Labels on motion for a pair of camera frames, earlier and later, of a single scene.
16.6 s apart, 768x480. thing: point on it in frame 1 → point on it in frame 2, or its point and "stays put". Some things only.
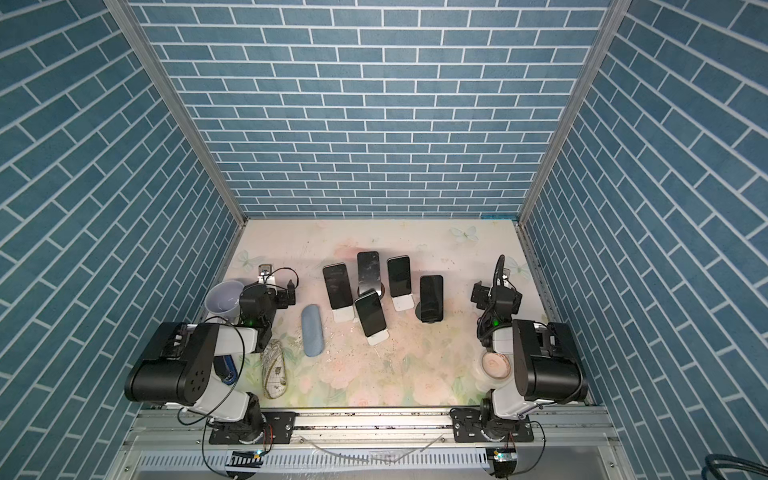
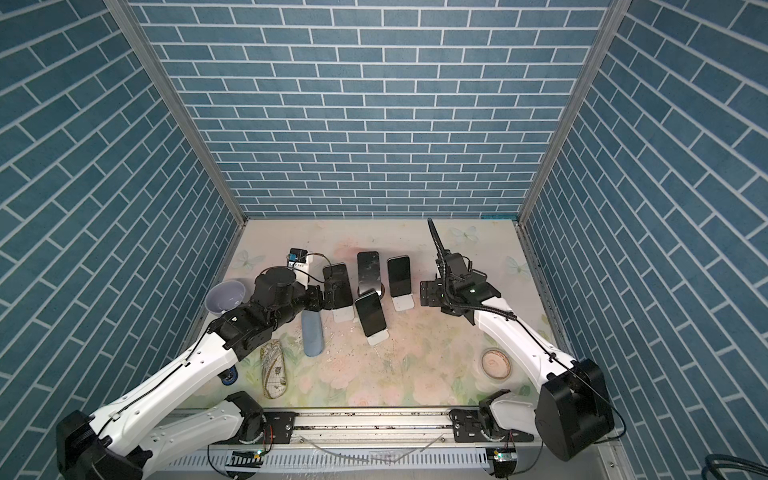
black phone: x=371 y=313 stays put
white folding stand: x=404 y=302 stays put
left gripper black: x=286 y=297 → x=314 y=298
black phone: x=399 y=270 stays put
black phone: x=338 y=286 stays put
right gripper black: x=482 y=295 → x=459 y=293
